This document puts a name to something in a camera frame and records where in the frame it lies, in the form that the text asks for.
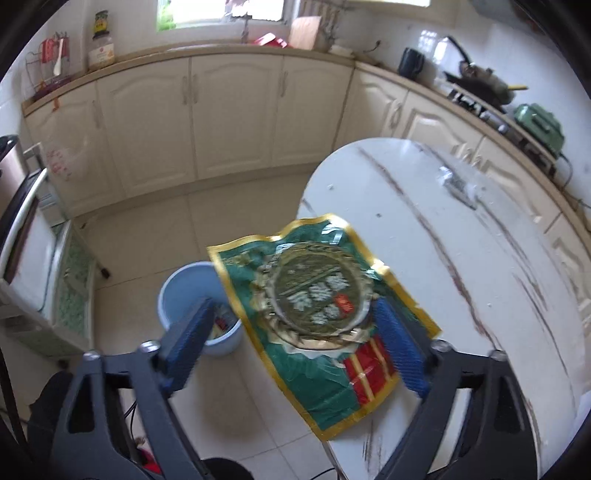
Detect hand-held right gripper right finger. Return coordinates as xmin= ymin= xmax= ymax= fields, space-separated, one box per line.
xmin=373 ymin=298 xmax=539 ymax=480

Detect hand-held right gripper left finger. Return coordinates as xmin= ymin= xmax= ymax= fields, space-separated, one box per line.
xmin=51 ymin=296 xmax=218 ymax=480

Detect blue plastic bin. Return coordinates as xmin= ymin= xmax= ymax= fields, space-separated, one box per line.
xmin=158 ymin=261 xmax=245 ymax=360

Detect green gold-edged snack bag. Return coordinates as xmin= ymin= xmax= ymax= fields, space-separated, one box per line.
xmin=206 ymin=213 xmax=441 ymax=443

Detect silver white oven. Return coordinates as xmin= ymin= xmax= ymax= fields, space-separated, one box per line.
xmin=0 ymin=134 xmax=58 ymax=319

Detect cream kitchen cabinets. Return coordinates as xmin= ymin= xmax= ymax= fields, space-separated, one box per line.
xmin=21 ymin=46 xmax=591 ymax=324

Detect gas stove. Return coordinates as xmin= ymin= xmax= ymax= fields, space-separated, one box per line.
xmin=445 ymin=88 xmax=557 ymax=176

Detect green electric grill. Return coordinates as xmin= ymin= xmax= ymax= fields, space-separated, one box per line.
xmin=513 ymin=102 xmax=565 ymax=158

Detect frying pan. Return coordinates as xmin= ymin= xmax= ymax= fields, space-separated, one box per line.
xmin=443 ymin=36 xmax=529 ymax=109

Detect black mug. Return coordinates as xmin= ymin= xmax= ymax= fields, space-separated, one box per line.
xmin=398 ymin=47 xmax=426 ymax=78

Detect glass jar with label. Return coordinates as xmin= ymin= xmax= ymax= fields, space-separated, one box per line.
xmin=88 ymin=11 xmax=116 ymax=71

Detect wooden cutting board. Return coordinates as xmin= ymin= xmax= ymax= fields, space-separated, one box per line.
xmin=288 ymin=16 xmax=322 ymax=51

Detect kitchen window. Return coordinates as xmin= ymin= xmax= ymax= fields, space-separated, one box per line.
xmin=157 ymin=0 xmax=301 ymax=31

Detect small windowsill ornament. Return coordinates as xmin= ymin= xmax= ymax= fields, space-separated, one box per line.
xmin=222 ymin=0 xmax=264 ymax=21

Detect black power cable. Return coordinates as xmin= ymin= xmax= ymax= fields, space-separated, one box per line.
xmin=556 ymin=152 xmax=591 ymax=208

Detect wire dish rack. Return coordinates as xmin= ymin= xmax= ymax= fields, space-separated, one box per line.
xmin=25 ymin=31 xmax=75 ymax=100

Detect hanging utensil rail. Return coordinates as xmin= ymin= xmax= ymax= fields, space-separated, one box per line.
xmin=318 ymin=0 xmax=356 ymax=42

